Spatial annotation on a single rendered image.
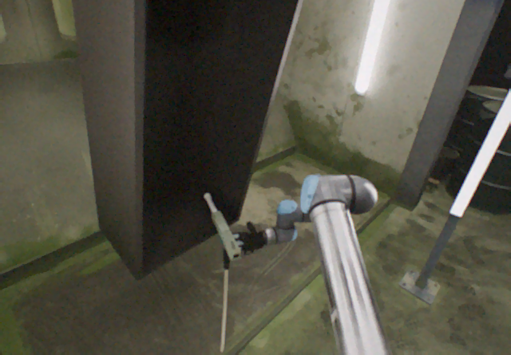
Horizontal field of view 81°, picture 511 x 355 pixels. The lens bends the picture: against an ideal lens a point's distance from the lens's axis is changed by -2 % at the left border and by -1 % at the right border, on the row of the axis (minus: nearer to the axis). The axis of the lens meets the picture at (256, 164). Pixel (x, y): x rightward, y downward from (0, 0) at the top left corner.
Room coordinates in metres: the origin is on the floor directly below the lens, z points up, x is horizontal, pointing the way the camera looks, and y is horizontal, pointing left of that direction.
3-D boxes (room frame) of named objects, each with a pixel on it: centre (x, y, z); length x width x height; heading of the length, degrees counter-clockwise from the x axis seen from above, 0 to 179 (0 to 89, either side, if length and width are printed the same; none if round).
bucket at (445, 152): (2.89, -1.94, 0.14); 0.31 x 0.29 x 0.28; 139
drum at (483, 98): (3.09, -2.37, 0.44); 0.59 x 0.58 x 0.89; 40
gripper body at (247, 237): (1.10, -0.01, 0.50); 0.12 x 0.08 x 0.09; 116
